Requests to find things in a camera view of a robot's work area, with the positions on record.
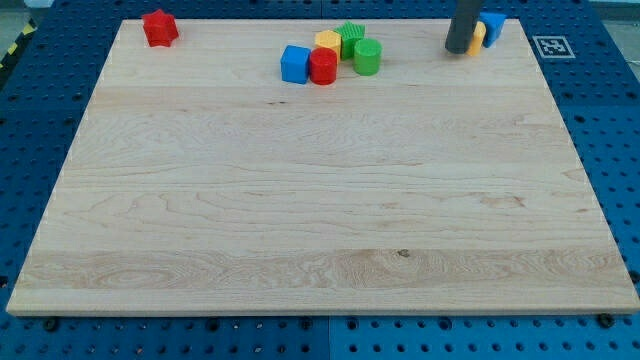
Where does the wooden board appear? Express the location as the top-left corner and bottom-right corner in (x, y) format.
(7, 19), (639, 317)

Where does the red cylinder block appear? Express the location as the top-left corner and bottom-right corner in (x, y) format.
(309, 48), (338, 85)

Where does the blue cube block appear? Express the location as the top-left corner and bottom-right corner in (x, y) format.
(280, 45), (311, 84)

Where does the green cylinder block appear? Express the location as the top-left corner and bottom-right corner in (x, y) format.
(353, 38), (382, 76)

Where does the yellow hexagon block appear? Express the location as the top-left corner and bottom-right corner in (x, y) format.
(314, 30), (342, 62)

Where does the green star block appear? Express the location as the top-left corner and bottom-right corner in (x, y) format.
(334, 21), (366, 60)

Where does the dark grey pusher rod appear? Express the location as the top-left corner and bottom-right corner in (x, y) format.
(445, 0), (483, 55)

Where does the red star block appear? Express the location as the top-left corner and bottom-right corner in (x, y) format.
(141, 9), (179, 47)

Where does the blue pentagon block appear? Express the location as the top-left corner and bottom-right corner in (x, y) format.
(479, 12), (507, 48)

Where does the white fiducial marker tag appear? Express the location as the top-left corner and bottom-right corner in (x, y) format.
(532, 35), (576, 59)

